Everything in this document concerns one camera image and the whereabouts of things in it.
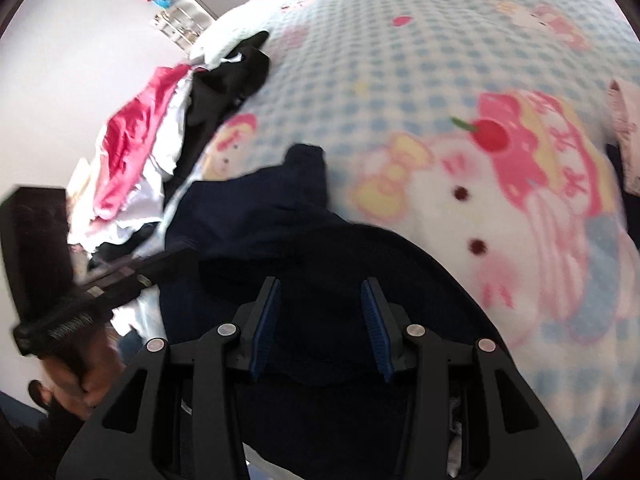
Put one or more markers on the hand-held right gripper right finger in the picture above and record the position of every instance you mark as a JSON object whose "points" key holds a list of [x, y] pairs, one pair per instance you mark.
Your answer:
{"points": [[377, 330]]}

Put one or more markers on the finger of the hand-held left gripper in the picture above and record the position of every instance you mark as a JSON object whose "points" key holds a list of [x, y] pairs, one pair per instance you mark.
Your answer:
{"points": [[120, 287], [165, 260]]}

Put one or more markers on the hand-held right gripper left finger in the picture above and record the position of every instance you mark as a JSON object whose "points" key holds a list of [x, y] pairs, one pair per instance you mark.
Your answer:
{"points": [[265, 330]]}

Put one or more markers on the navy striped pants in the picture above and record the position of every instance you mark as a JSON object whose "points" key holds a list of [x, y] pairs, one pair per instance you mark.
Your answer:
{"points": [[310, 240]]}

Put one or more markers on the pile of unfolded clothes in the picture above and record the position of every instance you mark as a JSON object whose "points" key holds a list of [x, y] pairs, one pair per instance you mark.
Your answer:
{"points": [[160, 125]]}

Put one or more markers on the person's left hand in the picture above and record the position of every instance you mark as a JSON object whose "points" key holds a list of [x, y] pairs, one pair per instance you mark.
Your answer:
{"points": [[85, 380]]}

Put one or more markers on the black crumpled garment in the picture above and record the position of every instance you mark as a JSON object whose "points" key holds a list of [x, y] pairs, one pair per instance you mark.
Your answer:
{"points": [[125, 245]]}

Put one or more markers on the cream cloth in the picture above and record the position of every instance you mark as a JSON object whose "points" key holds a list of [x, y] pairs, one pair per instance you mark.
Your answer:
{"points": [[82, 180]]}

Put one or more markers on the black slipper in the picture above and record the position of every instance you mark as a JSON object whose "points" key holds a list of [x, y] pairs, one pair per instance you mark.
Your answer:
{"points": [[37, 395]]}

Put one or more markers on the black jacket white trim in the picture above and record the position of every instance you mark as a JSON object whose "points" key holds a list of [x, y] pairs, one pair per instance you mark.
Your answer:
{"points": [[225, 85]]}

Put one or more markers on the printed checkered blanket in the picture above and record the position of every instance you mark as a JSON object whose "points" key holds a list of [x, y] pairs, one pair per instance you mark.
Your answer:
{"points": [[425, 60]]}

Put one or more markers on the pink printed folded pajamas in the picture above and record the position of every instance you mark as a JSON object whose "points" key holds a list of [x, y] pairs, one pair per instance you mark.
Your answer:
{"points": [[627, 120]]}

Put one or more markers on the white wall rack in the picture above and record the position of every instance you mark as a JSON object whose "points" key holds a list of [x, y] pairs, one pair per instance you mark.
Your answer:
{"points": [[182, 25]]}

